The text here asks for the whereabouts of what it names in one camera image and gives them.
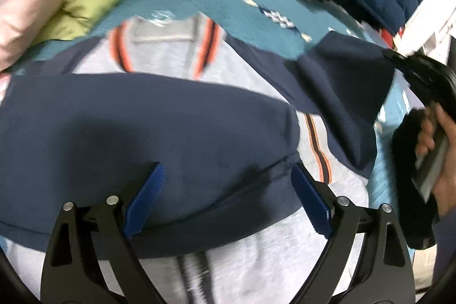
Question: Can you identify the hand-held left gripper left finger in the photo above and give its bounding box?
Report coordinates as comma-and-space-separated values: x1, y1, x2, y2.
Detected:
40, 162, 166, 304

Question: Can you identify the teal quilted blanket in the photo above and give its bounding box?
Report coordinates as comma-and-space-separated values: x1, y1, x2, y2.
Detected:
0, 0, 428, 262

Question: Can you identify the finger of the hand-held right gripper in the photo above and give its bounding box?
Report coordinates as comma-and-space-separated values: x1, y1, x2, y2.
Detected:
383, 50, 456, 106

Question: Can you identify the person's right hand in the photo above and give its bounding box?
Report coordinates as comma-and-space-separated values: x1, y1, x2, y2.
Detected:
415, 102, 456, 217

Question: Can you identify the grey and navy jacket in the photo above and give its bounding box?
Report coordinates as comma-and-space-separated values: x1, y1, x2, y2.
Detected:
0, 13, 397, 304

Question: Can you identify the pink pillow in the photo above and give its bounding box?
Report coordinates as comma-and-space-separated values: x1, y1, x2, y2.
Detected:
0, 0, 107, 74

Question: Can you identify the person's right forearm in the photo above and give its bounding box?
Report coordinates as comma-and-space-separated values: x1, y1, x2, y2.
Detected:
432, 206, 456, 292

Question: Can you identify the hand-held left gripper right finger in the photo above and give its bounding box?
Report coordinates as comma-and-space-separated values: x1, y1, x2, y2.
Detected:
285, 162, 416, 304

